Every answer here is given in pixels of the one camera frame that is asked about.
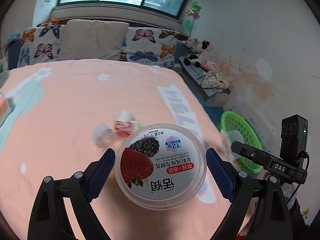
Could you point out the clear crumpled plastic piece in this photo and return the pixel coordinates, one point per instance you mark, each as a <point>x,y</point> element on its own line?
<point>102,135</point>

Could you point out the right butterfly cushion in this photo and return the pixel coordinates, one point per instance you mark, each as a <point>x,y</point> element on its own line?
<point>150,46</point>

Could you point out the black white cow plush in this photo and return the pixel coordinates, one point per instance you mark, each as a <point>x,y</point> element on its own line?
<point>199,54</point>

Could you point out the red white paper wrapper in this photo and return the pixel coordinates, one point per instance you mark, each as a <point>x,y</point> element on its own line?
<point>125,123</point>

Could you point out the pink plush toy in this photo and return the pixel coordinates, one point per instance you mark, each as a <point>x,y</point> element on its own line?
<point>209,66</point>

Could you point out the beige cushion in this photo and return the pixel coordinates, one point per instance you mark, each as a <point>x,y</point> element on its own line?
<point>86,39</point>

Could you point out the cream patterned cloth bundle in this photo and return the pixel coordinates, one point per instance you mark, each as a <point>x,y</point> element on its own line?
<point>216,79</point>

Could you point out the green perforated plastic basket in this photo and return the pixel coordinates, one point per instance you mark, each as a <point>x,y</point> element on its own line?
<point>237,129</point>

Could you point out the butterfly cushion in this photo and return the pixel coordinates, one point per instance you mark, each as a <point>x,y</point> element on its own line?
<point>41,44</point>
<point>150,46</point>

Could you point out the yogurt tub with berry lid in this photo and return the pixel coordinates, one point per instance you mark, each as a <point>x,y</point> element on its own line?
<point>160,167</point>

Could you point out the clear plastic storage bin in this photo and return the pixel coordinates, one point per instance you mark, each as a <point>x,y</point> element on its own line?
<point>266,131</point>

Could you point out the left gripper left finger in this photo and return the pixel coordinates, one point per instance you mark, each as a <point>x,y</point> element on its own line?
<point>49,219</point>

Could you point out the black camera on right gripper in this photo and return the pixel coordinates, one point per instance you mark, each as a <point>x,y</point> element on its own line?
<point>294,135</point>

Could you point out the left butterfly cushion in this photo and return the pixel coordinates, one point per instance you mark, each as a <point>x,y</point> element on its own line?
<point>41,44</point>

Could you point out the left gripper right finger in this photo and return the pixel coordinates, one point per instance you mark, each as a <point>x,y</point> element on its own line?
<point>271,218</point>

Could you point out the checkered blue white mat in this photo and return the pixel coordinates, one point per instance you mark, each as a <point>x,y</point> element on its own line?
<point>196,76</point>

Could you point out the colourful pinwheel decoration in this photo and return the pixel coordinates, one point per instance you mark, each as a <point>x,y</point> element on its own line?
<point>193,11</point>

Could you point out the peach Hello blanket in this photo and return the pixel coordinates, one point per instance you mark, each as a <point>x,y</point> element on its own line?
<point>62,119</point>

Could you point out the right hand in grey glove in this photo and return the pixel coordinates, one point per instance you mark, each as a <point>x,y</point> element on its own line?
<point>290,194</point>

